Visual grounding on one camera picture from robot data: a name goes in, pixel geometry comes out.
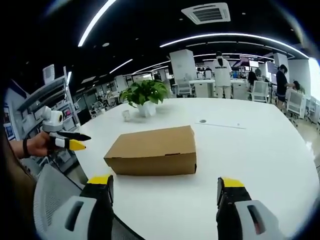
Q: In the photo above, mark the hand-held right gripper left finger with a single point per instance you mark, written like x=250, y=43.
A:
x=82, y=215

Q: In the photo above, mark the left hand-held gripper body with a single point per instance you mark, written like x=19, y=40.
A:
x=52, y=121

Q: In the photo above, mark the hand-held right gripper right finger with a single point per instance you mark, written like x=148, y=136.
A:
x=247, y=215

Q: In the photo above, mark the brown cardboard shoe box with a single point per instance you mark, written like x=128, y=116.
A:
x=152, y=152

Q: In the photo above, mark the person's left hand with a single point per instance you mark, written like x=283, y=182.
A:
x=38, y=145

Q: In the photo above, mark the grey metal shelf rack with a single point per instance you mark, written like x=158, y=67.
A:
x=45, y=105

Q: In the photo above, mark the grey mesh office chair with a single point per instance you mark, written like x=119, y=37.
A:
x=62, y=200

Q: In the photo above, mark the black wrist band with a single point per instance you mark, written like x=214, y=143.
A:
x=25, y=148

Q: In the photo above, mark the small white cup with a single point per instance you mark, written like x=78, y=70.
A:
x=126, y=116

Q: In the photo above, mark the green potted plant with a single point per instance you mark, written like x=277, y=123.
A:
x=143, y=96

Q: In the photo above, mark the white office chair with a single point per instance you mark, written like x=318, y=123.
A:
x=184, y=88
x=260, y=91
x=296, y=103

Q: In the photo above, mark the white square pillar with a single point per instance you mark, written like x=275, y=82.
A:
x=182, y=65

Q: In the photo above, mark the ceiling air conditioner vent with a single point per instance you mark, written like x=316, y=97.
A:
x=207, y=12

